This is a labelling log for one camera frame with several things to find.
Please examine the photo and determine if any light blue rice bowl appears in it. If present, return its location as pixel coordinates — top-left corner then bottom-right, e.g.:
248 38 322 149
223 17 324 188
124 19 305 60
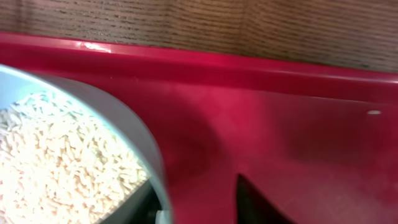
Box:
1 65 174 224

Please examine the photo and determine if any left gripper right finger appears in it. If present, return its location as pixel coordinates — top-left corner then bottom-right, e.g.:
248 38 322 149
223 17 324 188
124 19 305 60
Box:
236 174 295 224

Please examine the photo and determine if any red serving tray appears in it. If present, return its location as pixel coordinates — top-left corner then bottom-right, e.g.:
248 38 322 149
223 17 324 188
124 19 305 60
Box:
1 32 397 223

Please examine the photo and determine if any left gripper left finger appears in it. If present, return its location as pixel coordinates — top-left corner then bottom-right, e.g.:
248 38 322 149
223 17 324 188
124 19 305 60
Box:
99 181 162 224

